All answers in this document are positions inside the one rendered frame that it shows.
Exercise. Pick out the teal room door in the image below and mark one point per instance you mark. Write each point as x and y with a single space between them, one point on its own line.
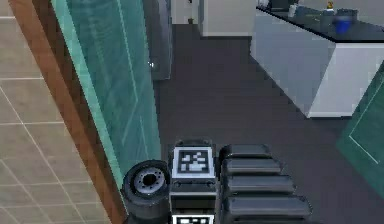
110 76
366 133

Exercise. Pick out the white cup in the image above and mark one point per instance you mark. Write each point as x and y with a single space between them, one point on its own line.
292 10

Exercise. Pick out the grey fridge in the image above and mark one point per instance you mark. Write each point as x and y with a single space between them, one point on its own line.
160 36

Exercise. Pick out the yellow bottle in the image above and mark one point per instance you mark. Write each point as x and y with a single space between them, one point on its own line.
330 4

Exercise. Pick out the blue bowl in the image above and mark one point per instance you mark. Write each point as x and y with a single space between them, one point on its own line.
342 24

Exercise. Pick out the white black-topped kitchen counter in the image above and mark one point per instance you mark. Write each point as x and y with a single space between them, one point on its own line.
320 66

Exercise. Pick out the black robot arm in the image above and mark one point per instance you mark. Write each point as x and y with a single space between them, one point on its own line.
246 186

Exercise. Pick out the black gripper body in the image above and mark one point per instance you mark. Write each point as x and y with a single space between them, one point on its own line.
148 186

